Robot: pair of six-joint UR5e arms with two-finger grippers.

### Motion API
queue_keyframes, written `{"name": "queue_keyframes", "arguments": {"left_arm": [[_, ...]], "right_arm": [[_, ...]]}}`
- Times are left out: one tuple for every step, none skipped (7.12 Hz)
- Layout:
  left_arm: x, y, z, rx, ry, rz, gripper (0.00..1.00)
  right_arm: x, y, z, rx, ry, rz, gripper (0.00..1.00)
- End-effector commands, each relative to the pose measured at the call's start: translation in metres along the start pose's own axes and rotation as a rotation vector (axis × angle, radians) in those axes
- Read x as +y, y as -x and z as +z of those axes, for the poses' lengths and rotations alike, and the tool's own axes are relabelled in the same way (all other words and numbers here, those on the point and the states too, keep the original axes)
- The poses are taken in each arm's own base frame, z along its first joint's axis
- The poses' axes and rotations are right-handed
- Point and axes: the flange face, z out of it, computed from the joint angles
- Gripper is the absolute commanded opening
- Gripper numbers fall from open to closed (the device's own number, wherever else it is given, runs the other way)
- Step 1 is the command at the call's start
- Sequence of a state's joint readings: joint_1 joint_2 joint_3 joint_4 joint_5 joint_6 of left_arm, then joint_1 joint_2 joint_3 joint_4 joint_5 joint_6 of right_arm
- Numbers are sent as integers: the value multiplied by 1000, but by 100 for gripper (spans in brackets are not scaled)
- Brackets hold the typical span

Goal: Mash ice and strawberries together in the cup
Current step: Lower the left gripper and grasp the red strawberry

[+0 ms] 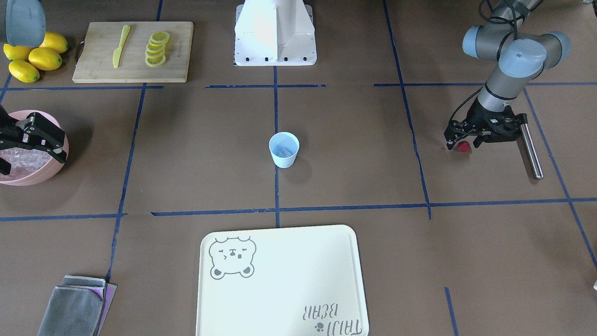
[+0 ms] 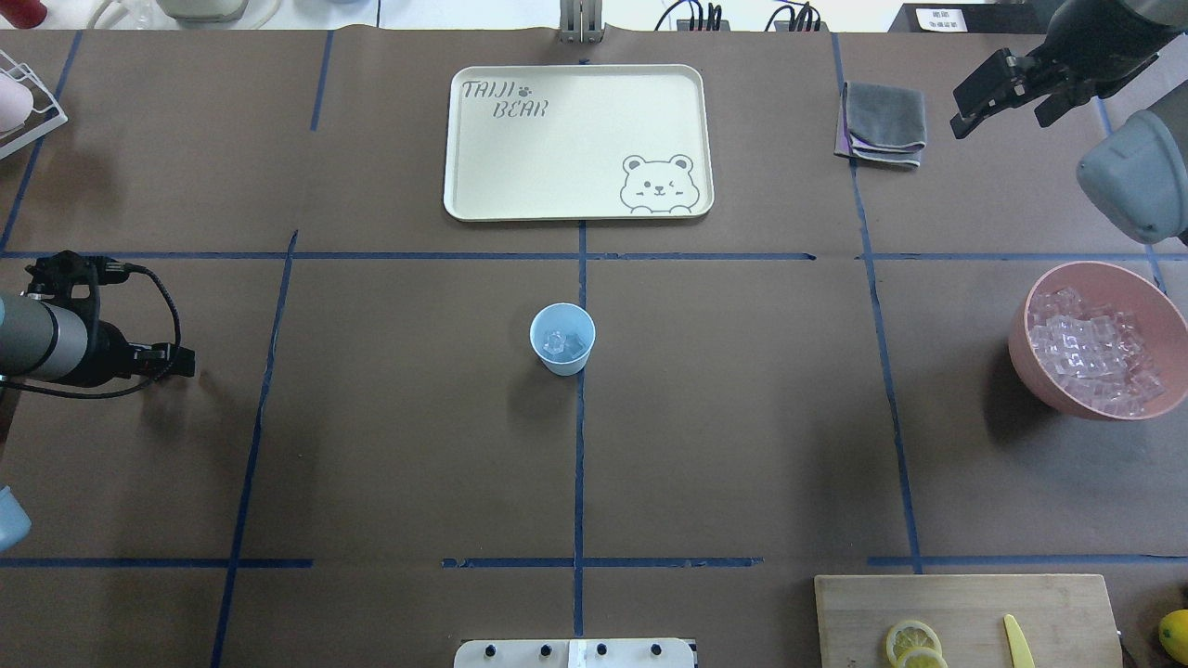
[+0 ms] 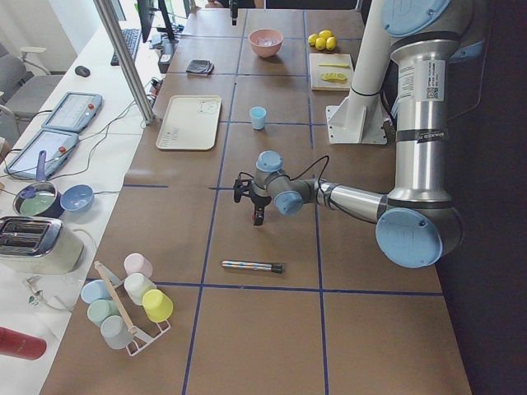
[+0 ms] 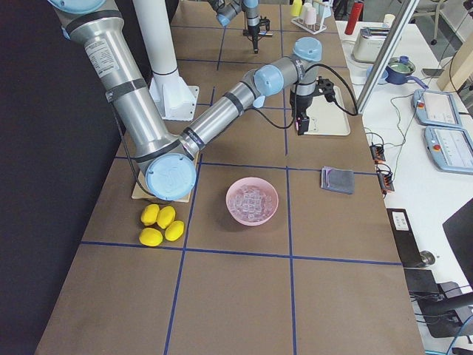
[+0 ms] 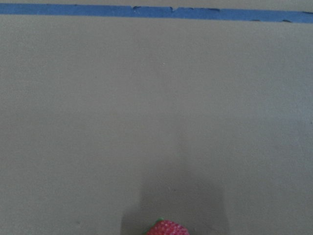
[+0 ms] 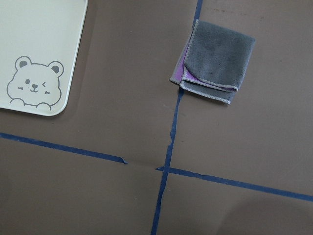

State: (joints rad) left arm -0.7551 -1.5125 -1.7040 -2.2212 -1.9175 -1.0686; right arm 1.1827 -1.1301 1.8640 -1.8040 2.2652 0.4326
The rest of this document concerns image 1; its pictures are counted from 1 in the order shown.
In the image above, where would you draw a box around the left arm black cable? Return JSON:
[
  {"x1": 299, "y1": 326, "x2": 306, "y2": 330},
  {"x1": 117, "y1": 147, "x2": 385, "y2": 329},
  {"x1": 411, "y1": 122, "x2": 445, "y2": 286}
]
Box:
[{"x1": 448, "y1": 0, "x2": 544, "y2": 126}]

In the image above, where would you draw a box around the light blue plastic cup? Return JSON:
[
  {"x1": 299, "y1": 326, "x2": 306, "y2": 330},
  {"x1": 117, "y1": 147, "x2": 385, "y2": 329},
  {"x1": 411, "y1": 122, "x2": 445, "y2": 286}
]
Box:
[{"x1": 269, "y1": 132, "x2": 300, "y2": 168}]

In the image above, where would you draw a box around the yellow plastic knife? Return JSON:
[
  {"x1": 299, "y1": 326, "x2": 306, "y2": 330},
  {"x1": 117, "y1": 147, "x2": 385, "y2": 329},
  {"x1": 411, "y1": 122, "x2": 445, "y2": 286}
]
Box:
[{"x1": 111, "y1": 25, "x2": 131, "y2": 69}]

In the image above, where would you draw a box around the lemon slices row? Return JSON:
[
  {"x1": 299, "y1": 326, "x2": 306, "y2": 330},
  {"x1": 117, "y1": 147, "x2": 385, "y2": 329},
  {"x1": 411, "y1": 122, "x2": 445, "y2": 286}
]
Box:
[{"x1": 145, "y1": 31, "x2": 171, "y2": 67}]

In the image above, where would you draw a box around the cream bear serving tray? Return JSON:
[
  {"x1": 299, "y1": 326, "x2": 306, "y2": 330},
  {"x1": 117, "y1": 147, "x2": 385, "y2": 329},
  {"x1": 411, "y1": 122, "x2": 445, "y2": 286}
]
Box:
[{"x1": 195, "y1": 224, "x2": 370, "y2": 336}]

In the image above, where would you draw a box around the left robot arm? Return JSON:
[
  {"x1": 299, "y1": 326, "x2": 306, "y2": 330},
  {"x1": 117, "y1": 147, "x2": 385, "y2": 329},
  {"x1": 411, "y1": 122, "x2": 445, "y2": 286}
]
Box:
[{"x1": 444, "y1": 0, "x2": 571, "y2": 149}]

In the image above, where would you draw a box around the grey folded cloth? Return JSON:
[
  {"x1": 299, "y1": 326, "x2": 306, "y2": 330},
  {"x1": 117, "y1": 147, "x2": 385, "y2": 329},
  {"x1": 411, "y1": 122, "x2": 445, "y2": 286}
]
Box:
[{"x1": 38, "y1": 275, "x2": 117, "y2": 336}]

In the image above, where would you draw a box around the bamboo cutting board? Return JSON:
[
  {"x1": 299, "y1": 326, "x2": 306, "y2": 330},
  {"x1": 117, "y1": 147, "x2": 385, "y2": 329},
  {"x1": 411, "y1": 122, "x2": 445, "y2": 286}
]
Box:
[{"x1": 72, "y1": 21, "x2": 194, "y2": 84}]

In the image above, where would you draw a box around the yellow lemon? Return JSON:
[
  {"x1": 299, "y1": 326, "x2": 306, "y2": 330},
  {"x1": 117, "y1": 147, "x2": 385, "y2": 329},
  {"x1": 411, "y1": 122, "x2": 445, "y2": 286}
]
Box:
[
  {"x1": 39, "y1": 31, "x2": 69, "y2": 55},
  {"x1": 28, "y1": 47, "x2": 62, "y2": 71},
  {"x1": 8, "y1": 60, "x2": 41, "y2": 83},
  {"x1": 3, "y1": 44, "x2": 34, "y2": 61}
]

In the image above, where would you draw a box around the pink bowl of ice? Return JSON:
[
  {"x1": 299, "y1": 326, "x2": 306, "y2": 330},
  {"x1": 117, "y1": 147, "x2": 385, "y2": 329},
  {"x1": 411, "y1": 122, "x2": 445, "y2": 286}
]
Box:
[{"x1": 0, "y1": 109, "x2": 64, "y2": 186}]

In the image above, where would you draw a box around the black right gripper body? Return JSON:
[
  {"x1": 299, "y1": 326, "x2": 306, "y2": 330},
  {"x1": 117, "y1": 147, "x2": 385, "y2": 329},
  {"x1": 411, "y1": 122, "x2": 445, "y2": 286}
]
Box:
[{"x1": 0, "y1": 105, "x2": 33, "y2": 150}]

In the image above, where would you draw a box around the steel muddler black tip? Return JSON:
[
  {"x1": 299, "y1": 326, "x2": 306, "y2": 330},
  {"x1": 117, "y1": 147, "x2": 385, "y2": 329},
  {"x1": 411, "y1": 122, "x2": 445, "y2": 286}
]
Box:
[{"x1": 516, "y1": 113, "x2": 544, "y2": 181}]

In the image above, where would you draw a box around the red strawberry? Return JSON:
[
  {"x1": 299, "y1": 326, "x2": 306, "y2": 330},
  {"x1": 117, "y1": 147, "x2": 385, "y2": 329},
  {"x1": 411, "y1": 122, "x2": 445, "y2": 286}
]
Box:
[{"x1": 456, "y1": 141, "x2": 471, "y2": 153}]

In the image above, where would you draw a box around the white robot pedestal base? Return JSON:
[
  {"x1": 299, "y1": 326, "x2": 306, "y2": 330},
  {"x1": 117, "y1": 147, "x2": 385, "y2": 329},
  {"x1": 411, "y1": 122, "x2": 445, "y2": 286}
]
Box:
[{"x1": 233, "y1": 0, "x2": 318, "y2": 67}]

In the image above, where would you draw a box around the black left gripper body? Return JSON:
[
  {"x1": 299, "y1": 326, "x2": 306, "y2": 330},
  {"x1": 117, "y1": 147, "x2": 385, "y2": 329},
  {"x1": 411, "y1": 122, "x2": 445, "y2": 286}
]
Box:
[{"x1": 449, "y1": 98, "x2": 519, "y2": 142}]

